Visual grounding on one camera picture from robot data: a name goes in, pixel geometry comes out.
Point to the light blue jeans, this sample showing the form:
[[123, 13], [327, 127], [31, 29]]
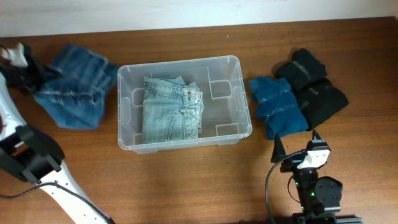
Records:
[[172, 110]]

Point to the black folded garment upper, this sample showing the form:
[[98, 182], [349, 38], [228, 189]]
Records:
[[302, 70]]

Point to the dark blue jeans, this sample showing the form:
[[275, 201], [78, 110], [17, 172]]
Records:
[[76, 100]]

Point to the clear plastic storage bin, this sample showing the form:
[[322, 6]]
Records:
[[225, 119]]

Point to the black folded garment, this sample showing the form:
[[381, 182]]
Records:
[[302, 70], [319, 101]]

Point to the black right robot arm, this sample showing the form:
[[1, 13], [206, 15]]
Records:
[[319, 197]]

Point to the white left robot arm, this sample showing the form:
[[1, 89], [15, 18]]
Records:
[[30, 155]]

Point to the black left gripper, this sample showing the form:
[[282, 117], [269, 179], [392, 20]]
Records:
[[39, 74]]

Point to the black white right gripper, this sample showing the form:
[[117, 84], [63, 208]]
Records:
[[278, 152]]

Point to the black folded garment lower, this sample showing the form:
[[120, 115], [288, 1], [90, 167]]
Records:
[[319, 101]]

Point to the teal blue folded garment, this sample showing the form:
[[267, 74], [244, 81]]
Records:
[[277, 107]]

